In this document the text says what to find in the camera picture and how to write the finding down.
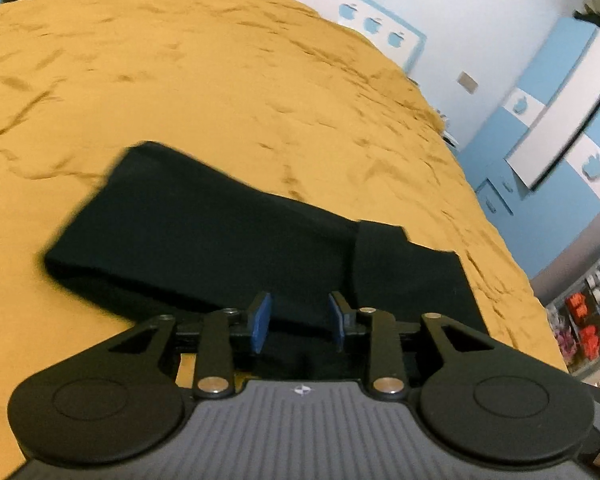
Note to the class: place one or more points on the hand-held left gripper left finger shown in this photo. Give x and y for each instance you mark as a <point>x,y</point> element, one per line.
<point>261,320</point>

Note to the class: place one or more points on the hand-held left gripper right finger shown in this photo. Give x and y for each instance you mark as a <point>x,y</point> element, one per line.
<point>336,320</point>

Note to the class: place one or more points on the black pants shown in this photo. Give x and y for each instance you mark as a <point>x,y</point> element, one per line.
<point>205,240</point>

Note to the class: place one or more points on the white nightstand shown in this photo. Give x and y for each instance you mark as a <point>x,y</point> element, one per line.
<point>451,140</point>

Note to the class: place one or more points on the blue and white wardrobe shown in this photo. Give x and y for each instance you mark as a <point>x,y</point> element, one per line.
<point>550,220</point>

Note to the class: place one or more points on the storage rack of colourful items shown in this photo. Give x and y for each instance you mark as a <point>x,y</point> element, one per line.
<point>587,320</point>

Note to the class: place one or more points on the yellow bed quilt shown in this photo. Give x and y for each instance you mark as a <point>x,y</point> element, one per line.
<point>180,60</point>

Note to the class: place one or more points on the white panel with black edge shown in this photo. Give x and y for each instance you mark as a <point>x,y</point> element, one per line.
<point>570,110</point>

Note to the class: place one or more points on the white headboard with blue apples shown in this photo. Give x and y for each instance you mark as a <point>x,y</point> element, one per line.
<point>325,2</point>

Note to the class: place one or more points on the wall switch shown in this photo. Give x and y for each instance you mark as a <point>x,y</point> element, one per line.
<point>467,82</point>

